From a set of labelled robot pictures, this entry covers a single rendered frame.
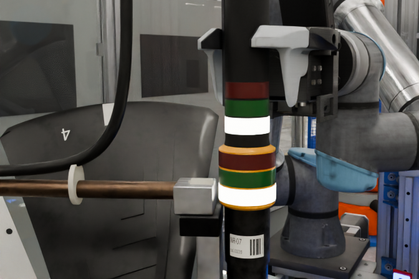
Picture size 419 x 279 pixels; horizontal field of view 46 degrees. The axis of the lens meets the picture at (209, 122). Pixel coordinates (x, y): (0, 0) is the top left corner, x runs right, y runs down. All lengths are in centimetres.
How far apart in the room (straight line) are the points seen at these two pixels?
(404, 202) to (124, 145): 81
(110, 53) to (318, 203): 58
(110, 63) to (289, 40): 84
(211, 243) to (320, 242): 78
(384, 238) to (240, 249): 96
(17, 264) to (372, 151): 44
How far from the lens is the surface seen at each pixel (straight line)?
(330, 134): 61
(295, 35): 36
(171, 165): 48
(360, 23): 85
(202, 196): 37
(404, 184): 118
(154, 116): 53
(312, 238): 115
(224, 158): 36
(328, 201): 114
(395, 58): 77
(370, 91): 61
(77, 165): 40
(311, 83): 44
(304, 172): 112
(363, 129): 61
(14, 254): 66
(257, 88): 36
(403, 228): 121
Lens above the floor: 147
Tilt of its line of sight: 7 degrees down
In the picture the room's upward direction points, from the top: 1 degrees counter-clockwise
